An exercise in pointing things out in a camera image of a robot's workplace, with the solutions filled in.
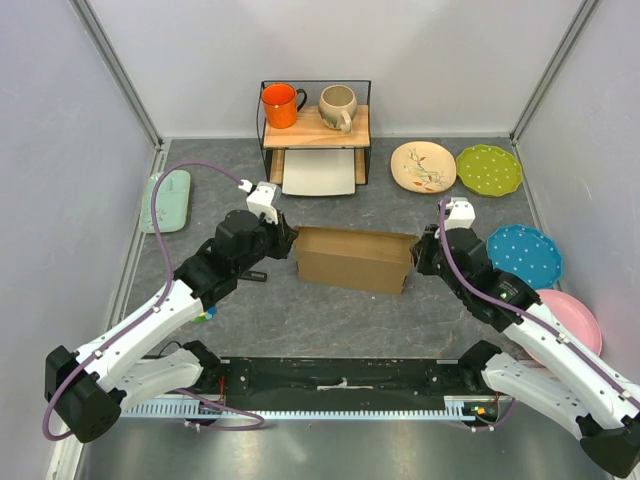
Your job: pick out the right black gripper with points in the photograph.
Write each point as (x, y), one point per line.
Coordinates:
(423, 247)

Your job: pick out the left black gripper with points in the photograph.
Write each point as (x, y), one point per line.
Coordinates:
(283, 233)

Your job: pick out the brown cardboard box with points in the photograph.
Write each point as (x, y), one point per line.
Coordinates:
(376, 262)

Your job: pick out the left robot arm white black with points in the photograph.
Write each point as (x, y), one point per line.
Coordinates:
(88, 388)

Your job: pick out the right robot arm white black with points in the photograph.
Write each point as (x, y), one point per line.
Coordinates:
(584, 395)

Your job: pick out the pink black highlighter marker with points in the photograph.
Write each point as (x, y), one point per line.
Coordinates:
(254, 276)

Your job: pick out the beige floral plate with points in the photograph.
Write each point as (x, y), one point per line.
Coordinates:
(423, 167)

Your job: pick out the white square plate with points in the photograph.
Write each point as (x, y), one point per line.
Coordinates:
(319, 172)

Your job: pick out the green dotted plate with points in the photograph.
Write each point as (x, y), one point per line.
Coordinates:
(488, 170)

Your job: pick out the blue dotted plate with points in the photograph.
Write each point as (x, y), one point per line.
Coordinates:
(527, 253)

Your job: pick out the mint green divided tray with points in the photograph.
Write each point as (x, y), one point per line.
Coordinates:
(172, 203)

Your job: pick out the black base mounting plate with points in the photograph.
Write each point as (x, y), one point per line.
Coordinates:
(246, 375)

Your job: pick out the orange enamel mug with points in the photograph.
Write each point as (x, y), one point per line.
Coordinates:
(281, 103)

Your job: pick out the beige ceramic mug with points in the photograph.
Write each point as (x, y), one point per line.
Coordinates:
(337, 107)

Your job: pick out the pink plate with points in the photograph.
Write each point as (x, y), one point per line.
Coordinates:
(575, 317)

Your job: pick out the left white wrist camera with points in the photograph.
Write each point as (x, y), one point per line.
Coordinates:
(261, 199)

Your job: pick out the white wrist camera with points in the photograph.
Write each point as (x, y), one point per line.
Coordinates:
(458, 213)
(261, 199)

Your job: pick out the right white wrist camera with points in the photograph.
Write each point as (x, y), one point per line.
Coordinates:
(458, 213)

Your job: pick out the black wire wooden shelf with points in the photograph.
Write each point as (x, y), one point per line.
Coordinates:
(310, 132)

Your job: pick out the grey slotted cable duct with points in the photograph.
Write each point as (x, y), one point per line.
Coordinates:
(191, 409)

